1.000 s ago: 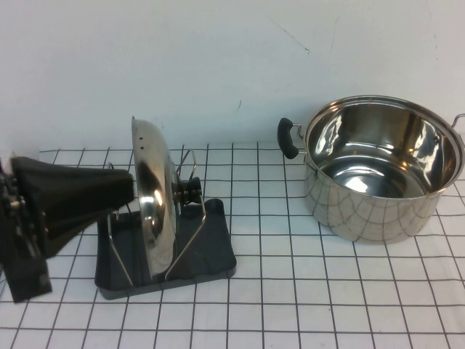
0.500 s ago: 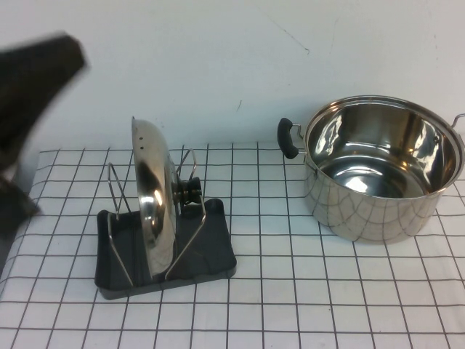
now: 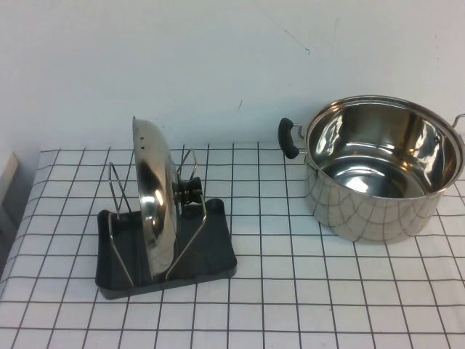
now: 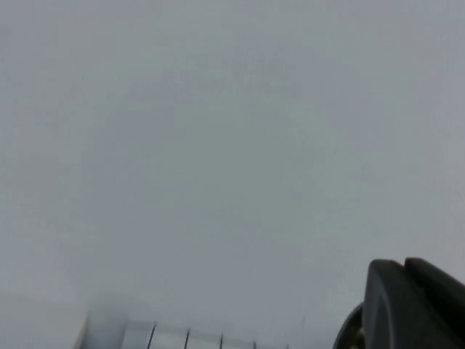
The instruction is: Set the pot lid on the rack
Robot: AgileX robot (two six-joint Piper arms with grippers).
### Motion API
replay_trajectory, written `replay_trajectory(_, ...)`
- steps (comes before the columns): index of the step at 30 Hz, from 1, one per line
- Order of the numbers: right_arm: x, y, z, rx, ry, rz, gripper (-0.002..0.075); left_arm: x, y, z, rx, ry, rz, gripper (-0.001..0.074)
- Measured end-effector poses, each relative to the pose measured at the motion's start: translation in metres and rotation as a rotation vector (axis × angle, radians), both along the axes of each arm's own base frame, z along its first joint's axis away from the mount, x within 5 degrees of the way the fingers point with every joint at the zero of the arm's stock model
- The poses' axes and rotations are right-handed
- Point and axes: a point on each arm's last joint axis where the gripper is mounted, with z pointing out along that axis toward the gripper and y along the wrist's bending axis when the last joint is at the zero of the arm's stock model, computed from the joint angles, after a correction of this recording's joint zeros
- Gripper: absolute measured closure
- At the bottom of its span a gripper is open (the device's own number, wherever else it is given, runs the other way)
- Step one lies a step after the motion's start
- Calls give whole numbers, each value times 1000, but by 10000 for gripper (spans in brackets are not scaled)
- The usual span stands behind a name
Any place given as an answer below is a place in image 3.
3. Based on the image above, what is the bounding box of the steel pot lid black knob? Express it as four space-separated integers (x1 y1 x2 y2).
131 115 203 278

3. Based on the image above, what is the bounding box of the stainless steel cooking pot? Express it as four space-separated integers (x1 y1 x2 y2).
278 93 465 244

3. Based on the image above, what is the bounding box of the black wire lid rack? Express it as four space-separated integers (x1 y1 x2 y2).
94 147 238 301

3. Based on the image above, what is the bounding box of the white black-checked tablecloth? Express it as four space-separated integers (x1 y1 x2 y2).
0 141 465 349

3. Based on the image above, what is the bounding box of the beige box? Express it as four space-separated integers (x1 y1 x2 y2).
0 151 20 233

